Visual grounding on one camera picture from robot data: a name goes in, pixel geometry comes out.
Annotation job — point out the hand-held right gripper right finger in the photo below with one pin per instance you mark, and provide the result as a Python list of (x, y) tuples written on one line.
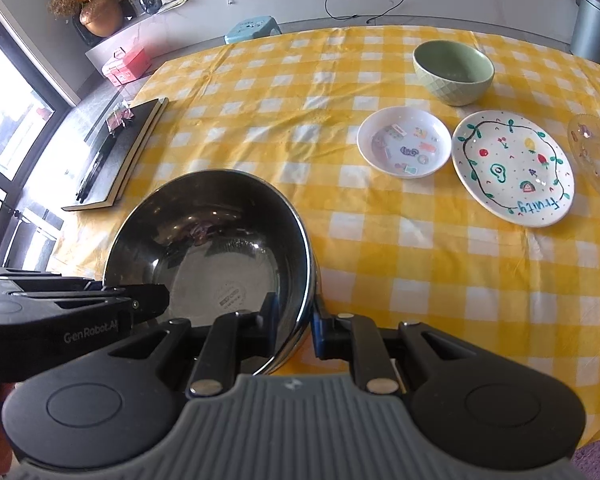
[(321, 330)]

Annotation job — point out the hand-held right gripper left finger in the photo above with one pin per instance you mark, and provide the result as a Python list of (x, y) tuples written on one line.
[(270, 321)]

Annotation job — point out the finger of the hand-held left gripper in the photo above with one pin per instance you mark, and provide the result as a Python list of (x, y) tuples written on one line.
[(147, 300)]

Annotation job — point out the black bowl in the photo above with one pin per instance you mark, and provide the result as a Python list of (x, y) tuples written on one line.
[(205, 240)]

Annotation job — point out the small white sticker plate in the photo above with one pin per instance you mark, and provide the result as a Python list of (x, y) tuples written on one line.
[(405, 142)]

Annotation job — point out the large white fruit-drawing plate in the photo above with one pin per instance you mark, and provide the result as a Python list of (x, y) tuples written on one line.
[(510, 160)]

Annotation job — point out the green ceramic bowl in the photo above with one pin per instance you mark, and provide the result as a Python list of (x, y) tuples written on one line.
[(450, 60)]

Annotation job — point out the clear glass plate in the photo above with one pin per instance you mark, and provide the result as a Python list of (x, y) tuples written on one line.
[(597, 155)]

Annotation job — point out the black pen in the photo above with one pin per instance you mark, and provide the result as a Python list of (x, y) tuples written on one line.
[(92, 176)]

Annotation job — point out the black notebook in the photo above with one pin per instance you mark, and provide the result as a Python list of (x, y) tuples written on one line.
[(125, 152)]

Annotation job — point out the pink plastic packet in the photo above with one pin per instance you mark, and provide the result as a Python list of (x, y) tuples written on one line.
[(118, 120)]

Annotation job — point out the yellow checkered tablecloth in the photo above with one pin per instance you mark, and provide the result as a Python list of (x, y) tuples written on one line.
[(330, 110)]

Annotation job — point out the pink storage box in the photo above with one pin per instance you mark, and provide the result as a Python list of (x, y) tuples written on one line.
[(130, 66)]

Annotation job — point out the gold round vase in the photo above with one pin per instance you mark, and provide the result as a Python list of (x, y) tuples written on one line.
[(102, 18)]

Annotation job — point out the light blue plastic stool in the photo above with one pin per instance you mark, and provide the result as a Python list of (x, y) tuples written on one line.
[(252, 28)]

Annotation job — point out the blue glass vase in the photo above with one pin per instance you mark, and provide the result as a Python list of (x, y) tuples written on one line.
[(150, 2)]

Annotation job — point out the loose papers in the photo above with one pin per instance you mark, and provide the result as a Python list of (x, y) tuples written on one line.
[(176, 3)]

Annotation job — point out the dried flower bunch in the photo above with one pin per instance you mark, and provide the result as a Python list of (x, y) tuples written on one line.
[(67, 0)]

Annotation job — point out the white marble TV cabinet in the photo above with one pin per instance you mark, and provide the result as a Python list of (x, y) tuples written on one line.
[(300, 0)]

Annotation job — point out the grey trash bin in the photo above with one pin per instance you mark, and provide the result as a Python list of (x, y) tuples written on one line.
[(595, 25)]

